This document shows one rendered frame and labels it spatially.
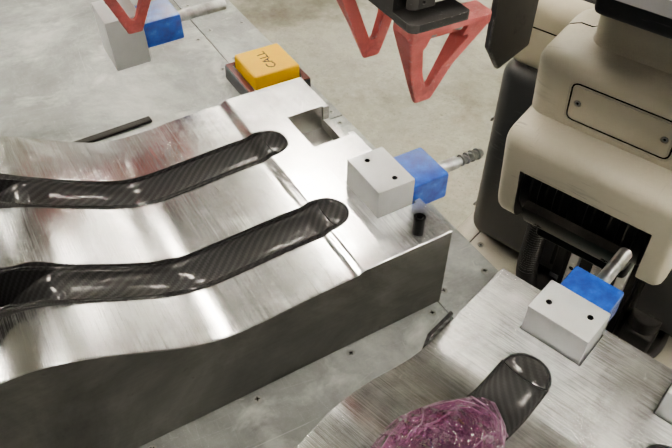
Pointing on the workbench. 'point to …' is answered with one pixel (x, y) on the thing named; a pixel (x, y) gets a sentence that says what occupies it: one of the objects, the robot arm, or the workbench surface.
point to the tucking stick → (116, 130)
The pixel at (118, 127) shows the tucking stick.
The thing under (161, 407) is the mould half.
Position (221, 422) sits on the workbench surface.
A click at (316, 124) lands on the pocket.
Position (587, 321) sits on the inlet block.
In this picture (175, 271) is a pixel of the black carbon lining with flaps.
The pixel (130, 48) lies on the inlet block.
